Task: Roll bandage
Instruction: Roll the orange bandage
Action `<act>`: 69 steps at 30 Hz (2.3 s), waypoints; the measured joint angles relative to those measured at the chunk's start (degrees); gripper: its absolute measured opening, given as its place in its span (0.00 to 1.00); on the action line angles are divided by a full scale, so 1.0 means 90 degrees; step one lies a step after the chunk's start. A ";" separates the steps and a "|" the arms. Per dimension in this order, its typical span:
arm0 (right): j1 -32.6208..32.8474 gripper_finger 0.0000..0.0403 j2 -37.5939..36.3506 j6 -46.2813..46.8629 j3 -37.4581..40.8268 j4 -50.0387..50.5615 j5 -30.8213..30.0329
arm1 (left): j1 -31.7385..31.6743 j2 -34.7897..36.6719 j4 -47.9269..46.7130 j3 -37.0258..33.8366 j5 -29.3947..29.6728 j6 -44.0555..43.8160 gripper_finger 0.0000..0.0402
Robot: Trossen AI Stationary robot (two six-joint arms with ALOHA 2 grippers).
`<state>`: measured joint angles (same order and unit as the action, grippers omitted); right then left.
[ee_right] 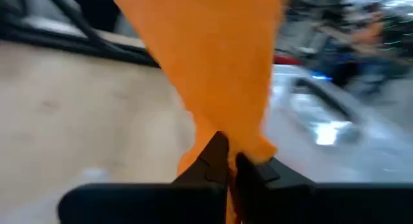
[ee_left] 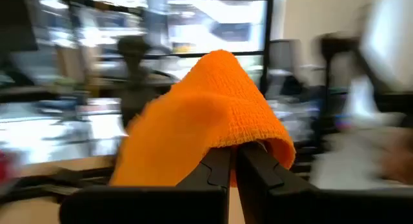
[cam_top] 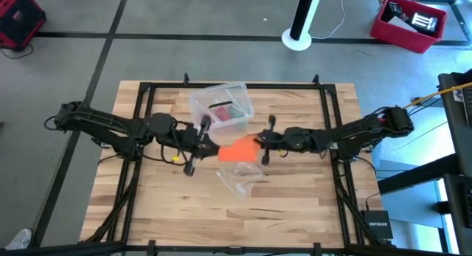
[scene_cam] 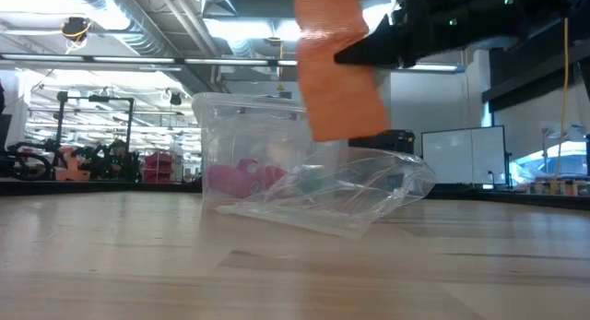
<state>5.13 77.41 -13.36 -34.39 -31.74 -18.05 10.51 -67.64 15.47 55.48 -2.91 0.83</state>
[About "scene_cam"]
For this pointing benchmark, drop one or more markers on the pink bandage roll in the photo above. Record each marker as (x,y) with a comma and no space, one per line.
(230,179)

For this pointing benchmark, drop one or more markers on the white board on stand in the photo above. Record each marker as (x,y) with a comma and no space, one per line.
(461,154)

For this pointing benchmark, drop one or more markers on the clear plastic zip bag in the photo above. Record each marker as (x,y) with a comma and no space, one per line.
(359,191)

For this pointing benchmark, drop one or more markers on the clear plastic storage bin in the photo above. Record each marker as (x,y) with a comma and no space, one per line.
(239,126)

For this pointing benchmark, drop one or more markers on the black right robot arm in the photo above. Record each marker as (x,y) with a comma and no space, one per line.
(507,15)

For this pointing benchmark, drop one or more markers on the background robot station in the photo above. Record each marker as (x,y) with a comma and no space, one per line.
(60,126)

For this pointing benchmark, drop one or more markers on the orange elastic bandage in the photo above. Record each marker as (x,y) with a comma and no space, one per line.
(341,98)

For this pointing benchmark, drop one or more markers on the long ceiling light strip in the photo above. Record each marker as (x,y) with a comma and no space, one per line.
(138,60)

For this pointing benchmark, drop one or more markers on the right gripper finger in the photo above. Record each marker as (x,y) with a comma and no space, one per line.
(382,48)

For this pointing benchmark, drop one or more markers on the red shelf rack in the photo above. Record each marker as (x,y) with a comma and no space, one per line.
(159,165)

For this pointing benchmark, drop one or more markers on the black cabinet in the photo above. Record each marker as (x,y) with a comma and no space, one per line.
(392,138)

